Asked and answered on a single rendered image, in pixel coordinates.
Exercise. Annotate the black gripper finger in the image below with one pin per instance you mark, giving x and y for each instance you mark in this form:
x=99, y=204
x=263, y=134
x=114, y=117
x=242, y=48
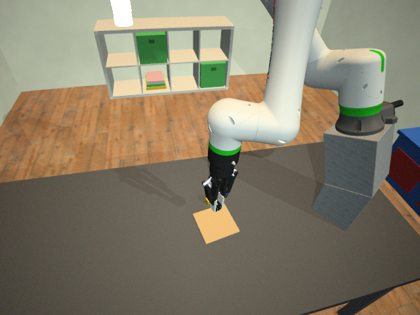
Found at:
x=212, y=193
x=226, y=187

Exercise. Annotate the orange flat square mat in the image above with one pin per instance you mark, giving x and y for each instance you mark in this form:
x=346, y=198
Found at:
x=215, y=225

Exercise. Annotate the black die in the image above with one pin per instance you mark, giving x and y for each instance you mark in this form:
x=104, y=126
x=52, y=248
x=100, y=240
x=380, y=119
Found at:
x=218, y=206

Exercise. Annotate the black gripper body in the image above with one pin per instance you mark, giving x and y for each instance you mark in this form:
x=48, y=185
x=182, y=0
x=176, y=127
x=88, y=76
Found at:
x=217, y=173

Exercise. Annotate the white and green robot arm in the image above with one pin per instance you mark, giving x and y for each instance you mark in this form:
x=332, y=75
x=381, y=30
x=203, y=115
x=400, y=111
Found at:
x=299, y=56

